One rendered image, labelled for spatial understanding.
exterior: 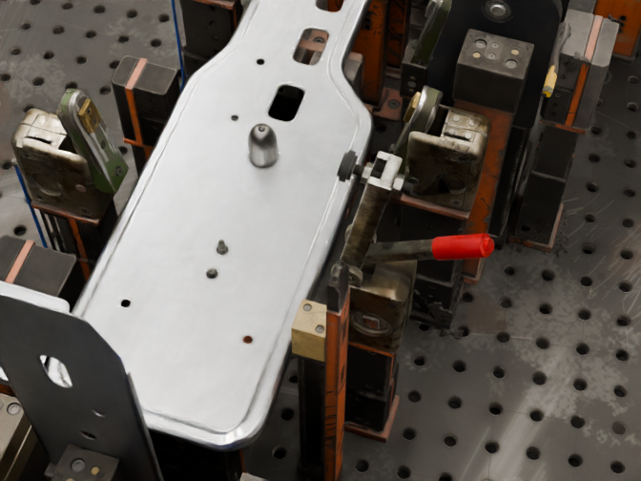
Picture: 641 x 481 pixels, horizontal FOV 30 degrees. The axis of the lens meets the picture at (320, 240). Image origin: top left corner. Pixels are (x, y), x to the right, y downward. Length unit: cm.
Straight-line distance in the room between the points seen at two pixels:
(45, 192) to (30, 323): 50
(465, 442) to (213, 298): 41
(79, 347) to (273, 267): 39
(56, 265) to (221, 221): 18
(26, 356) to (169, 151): 44
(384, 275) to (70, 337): 40
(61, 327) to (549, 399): 80
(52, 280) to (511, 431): 58
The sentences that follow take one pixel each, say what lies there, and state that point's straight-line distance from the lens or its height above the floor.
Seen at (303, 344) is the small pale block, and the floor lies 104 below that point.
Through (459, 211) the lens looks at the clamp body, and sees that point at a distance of 132.
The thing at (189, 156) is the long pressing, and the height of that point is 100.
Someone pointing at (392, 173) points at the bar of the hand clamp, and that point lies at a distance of 102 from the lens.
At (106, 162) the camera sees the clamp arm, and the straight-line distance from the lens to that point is 128.
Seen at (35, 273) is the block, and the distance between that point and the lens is 127.
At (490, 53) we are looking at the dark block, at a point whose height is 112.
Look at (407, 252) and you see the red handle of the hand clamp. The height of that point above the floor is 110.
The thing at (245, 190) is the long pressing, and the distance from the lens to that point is 127.
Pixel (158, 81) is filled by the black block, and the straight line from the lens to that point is 138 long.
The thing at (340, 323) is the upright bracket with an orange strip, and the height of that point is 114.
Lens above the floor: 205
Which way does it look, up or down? 58 degrees down
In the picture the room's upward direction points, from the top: straight up
